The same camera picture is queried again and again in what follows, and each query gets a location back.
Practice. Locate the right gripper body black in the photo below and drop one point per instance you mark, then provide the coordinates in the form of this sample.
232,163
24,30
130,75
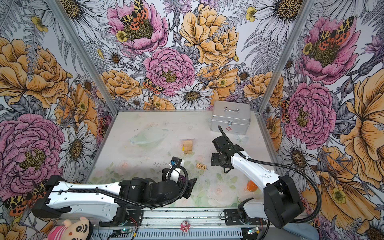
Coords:
217,161

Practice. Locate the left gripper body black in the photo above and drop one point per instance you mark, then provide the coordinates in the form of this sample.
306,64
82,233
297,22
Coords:
164,170

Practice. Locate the cartoon printed wood block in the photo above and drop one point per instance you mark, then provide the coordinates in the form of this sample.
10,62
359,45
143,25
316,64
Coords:
201,166

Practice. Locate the wide plain wood block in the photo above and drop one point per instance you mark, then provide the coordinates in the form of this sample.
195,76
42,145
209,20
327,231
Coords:
187,143

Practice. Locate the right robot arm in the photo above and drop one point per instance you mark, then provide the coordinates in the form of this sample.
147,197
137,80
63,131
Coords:
281,203

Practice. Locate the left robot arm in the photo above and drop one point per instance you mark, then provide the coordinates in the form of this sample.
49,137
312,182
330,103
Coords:
114,204

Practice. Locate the silver metal case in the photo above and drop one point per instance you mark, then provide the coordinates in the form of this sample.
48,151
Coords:
234,118

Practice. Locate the small red pink toy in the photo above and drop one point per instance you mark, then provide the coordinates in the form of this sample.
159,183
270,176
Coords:
185,226

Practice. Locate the orange bottle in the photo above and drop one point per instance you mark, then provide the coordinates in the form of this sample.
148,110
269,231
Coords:
252,187

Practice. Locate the plush doll toy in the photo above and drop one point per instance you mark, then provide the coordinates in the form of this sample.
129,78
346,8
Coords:
80,230

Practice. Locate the blue grey pad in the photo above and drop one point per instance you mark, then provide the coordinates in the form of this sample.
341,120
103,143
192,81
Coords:
305,231

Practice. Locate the aluminium mounting rail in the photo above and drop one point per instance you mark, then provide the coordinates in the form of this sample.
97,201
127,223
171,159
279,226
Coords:
164,224

